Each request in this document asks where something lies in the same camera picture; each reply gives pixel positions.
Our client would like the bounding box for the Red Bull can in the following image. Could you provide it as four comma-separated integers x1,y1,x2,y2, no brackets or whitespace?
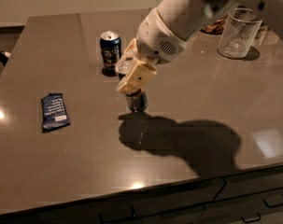
126,90,148,112

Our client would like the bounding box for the glass jar with black lid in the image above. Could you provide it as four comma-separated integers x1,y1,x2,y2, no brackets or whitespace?
202,16,227,35

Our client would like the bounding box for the dark drawer cabinet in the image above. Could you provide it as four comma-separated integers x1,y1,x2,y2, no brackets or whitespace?
0,165,283,224

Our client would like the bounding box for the blue snack bar wrapper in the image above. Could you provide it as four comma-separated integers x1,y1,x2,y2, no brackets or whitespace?
41,92,70,133

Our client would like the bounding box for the clear plastic cup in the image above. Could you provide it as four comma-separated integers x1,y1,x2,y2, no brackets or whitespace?
218,7,262,59

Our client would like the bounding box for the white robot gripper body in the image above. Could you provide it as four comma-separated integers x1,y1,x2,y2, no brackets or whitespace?
136,8,187,63

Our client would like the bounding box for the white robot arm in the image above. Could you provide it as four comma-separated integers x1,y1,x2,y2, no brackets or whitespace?
116,0,283,94

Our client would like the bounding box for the dark blue soda can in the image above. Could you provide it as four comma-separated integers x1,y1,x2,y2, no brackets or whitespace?
100,31,121,75

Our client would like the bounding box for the dark object at left edge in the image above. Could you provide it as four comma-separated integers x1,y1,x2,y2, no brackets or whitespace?
0,50,11,65

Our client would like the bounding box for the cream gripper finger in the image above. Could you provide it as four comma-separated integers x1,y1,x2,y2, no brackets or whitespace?
115,38,137,76
117,60,157,94

